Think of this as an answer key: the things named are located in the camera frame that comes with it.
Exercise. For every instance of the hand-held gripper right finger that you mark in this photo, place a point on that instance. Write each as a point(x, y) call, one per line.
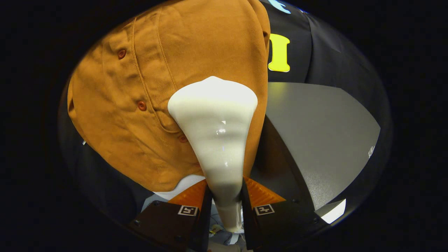
point(283, 220)

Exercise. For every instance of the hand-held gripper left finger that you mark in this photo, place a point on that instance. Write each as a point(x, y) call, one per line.
point(164, 224)

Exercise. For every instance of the white garment steamer head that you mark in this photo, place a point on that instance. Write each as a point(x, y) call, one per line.
point(215, 122)

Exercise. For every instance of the brown button-up shirt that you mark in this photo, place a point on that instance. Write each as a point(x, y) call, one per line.
point(147, 87)

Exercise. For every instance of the white mannequin torso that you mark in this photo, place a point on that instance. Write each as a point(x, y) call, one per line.
point(185, 185)

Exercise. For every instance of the grey cabinet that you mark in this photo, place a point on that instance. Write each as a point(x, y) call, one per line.
point(322, 140)

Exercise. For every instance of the black backdrop cloth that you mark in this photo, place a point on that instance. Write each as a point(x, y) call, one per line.
point(332, 63)

